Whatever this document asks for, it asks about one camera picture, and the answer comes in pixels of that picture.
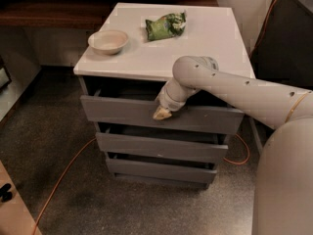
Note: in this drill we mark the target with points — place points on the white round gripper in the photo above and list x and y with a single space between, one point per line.
172 104

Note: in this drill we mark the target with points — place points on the grey top drawer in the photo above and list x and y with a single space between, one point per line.
140 113

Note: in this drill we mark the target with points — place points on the grey drawer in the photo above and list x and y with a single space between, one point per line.
140 113
161 169
162 143

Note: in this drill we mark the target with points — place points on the green jalapeno chip bag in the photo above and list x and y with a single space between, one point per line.
167 26

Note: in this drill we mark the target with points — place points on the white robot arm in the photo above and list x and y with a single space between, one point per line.
283 197

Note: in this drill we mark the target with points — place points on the grey bottom drawer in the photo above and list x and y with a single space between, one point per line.
161 169

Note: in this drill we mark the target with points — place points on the grey middle drawer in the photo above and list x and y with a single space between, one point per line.
162 143

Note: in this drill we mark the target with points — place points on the grey drawer cabinet white top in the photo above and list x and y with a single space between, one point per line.
142 67

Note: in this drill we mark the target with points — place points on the white ceramic bowl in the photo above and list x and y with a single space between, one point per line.
108 42

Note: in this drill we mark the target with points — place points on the black object on cardboard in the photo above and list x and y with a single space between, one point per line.
5 194

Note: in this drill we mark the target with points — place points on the dark wooden shelf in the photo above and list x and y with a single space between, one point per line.
79 14

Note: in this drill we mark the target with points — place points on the brown cardboard box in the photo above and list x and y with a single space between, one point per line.
15 218

